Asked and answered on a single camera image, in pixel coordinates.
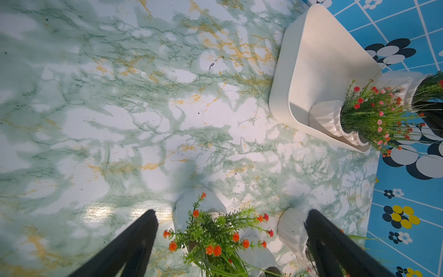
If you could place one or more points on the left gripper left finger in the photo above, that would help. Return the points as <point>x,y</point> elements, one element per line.
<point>128,254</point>

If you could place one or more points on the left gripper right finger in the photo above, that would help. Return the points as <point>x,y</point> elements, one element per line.
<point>333,251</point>

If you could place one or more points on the red potted gypsophila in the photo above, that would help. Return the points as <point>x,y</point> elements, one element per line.
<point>221,243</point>
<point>374,114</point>
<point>292,233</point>

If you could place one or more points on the orange potted gypsophila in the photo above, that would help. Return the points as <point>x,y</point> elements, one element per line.
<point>419,93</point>

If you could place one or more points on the white plastic storage box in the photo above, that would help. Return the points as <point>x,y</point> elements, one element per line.
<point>317,62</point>

